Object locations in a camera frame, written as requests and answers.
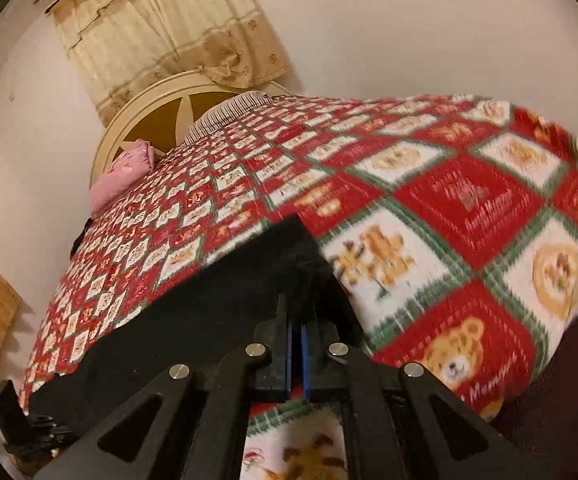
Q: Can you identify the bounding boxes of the pink folded blanket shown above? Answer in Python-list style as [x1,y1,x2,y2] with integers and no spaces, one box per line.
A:
[90,139,155,217]

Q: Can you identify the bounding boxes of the black item beside bed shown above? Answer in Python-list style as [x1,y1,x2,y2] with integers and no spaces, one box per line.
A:
[70,218,93,260]

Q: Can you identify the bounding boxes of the black pants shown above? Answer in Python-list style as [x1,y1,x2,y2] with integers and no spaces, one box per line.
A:
[29,217,362,419]

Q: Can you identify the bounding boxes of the beige curtain behind headboard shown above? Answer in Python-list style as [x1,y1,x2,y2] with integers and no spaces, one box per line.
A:
[50,0,291,125]

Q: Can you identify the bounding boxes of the cream wooden headboard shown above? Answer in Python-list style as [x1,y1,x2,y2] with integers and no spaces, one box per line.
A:
[88,69,290,189]

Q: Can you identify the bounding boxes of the striped pillow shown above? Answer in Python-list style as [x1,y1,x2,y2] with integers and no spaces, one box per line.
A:
[181,91,273,145]

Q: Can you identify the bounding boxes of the red teddy-bear bedspread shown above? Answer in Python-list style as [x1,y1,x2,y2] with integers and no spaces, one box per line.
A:
[24,96,578,479]

